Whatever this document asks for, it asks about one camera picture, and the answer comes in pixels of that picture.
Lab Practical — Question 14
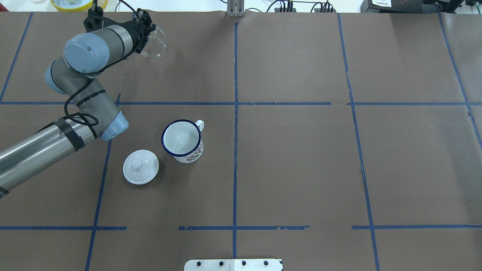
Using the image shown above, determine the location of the black box with label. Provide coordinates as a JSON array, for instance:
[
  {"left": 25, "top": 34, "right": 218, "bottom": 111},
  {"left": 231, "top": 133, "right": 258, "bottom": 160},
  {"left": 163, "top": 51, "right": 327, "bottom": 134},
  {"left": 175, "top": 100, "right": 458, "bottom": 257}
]
[{"left": 360, "top": 0, "right": 423, "bottom": 14}]

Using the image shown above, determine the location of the white enamel mug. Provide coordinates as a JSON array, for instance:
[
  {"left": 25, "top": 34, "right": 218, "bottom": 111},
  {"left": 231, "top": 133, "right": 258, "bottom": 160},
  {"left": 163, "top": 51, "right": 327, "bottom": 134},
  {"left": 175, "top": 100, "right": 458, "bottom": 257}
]
[{"left": 161, "top": 119, "right": 205, "bottom": 164}]

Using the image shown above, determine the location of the white pedestal column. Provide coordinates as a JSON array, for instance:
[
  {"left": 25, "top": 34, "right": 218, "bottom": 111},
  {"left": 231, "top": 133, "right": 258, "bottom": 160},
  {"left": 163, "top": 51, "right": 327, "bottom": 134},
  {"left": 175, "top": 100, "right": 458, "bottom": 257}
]
[{"left": 183, "top": 258, "right": 284, "bottom": 271}]

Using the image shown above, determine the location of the brown paper table mat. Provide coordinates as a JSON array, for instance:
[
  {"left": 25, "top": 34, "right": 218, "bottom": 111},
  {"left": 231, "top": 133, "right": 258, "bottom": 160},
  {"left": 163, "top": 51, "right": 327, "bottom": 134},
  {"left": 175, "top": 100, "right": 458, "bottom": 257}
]
[{"left": 1, "top": 12, "right": 481, "bottom": 271}]

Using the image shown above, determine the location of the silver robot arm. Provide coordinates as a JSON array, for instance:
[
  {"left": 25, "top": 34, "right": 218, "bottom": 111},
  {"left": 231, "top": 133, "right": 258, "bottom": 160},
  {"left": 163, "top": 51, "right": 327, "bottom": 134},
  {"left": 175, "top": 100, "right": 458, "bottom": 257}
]
[{"left": 0, "top": 6, "right": 156, "bottom": 197}]

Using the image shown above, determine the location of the white mug lid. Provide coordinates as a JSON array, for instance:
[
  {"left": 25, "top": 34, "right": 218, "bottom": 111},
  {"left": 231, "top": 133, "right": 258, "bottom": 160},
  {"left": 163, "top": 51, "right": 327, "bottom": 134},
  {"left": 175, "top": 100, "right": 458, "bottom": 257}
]
[{"left": 122, "top": 149, "right": 159, "bottom": 185}]

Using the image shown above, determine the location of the yellow tape roll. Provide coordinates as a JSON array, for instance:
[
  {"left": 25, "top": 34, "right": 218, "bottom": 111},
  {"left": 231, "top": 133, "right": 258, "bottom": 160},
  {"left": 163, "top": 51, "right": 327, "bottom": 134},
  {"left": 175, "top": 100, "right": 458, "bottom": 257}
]
[{"left": 50, "top": 0, "right": 94, "bottom": 12}]

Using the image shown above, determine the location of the aluminium frame post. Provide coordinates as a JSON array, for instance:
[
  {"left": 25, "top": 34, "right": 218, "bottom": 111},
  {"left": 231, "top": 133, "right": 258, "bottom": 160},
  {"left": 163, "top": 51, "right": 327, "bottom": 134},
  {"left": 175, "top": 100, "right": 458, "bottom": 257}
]
[{"left": 225, "top": 0, "right": 246, "bottom": 18}]

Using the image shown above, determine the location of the black camera cable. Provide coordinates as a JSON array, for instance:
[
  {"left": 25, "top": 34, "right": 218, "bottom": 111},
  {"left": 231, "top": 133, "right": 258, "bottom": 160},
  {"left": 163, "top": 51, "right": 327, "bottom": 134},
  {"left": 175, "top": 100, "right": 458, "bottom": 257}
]
[{"left": 63, "top": 0, "right": 140, "bottom": 127}]

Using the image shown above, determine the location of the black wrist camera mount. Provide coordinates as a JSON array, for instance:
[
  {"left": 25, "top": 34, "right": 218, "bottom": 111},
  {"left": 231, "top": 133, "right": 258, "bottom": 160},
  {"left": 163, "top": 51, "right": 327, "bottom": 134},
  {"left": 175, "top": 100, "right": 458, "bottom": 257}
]
[{"left": 83, "top": 6, "right": 104, "bottom": 33}]

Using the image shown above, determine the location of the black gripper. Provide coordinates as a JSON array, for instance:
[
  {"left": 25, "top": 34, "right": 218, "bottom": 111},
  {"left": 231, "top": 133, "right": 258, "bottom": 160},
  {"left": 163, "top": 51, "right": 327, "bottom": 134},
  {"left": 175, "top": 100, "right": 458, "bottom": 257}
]
[{"left": 126, "top": 9, "right": 157, "bottom": 54}]

